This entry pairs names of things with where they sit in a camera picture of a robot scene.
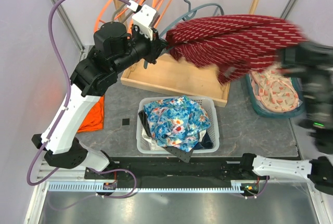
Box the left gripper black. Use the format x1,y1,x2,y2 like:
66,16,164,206
112,24,169,74

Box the blue-grey hanger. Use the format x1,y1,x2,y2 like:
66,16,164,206
143,0,225,70

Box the red polka dot garment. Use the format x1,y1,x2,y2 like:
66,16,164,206
165,15,306,84

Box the blue floral garment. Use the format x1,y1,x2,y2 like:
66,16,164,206
143,95,211,152

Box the white pleated skirt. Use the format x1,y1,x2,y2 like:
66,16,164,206
142,128,165,151

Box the blue denim skirt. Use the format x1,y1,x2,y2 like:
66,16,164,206
194,130,213,150

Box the black dotted garment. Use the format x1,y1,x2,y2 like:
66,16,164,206
138,110,194,163

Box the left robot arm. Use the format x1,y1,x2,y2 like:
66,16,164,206
32,22,168,179

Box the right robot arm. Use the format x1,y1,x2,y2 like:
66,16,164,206
238,42,332,195

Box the wooden clothes rack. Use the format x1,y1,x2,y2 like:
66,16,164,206
121,0,259,107

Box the peach patterned garment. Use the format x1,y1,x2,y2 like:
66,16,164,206
250,66,300,113

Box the teal plastic basket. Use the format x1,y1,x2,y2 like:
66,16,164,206
245,74,305,119

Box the small black square tile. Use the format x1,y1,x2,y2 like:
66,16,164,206
122,118,130,126

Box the white plastic basket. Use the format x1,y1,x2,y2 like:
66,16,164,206
136,96,220,155

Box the orange cloth on floor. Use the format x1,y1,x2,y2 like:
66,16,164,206
78,96,105,133

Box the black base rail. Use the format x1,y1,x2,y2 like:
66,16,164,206
83,156,271,190

